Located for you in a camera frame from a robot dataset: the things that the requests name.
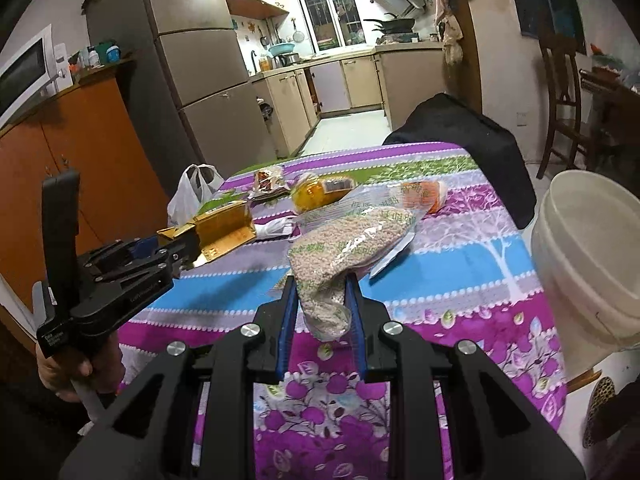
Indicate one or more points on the hanging beige bag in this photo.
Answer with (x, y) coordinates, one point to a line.
(452, 40)

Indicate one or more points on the white plastic bag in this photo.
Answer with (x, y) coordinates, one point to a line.
(187, 195)

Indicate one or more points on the black bag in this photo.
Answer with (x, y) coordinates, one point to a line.
(465, 130)

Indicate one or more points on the beige refrigerator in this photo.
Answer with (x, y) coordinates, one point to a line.
(200, 60)

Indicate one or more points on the orange and white packet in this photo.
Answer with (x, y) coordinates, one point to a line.
(425, 195)

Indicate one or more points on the person's left hand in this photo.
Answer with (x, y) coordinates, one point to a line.
(95, 370)

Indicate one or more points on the beige kitchen base cabinets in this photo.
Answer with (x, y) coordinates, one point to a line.
(360, 80)

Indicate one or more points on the dark wooden table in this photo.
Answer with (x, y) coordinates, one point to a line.
(617, 95)

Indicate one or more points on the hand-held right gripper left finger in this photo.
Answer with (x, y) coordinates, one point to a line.
(290, 321)

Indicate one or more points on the teal basin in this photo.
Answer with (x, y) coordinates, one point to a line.
(281, 49)

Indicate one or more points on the teal jar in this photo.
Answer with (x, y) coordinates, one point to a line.
(110, 52)

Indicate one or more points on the floral striped tablecloth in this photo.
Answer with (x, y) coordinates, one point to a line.
(450, 270)

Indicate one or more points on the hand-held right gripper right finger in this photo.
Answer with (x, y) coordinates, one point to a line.
(353, 321)

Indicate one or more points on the black wok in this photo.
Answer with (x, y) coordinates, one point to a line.
(395, 24)

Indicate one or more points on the clear bag of grains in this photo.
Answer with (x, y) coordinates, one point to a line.
(345, 245)

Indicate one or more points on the kitchen window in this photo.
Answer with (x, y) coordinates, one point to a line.
(327, 7)

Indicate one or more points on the white plastic bucket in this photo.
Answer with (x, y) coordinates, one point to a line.
(580, 270)

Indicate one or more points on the orange wooden cabinet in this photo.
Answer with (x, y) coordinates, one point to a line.
(90, 150)

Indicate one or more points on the red and white wrapper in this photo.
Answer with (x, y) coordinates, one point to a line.
(267, 182)

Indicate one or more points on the dark wooden chair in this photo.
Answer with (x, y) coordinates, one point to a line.
(560, 85)

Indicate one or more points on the white crumpled tissue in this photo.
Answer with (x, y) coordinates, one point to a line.
(272, 227)

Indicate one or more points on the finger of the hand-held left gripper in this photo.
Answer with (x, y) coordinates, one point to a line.
(120, 252)
(150, 269)

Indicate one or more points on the white microwave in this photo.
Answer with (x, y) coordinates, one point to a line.
(25, 70)

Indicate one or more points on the dark wall poster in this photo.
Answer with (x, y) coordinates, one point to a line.
(542, 0)

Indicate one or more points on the yellow snack packet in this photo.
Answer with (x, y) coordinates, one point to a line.
(315, 195)

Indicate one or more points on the leopard print slipper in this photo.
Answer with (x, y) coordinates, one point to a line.
(599, 410)

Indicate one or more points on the gold cardboard box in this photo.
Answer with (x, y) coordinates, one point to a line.
(225, 230)

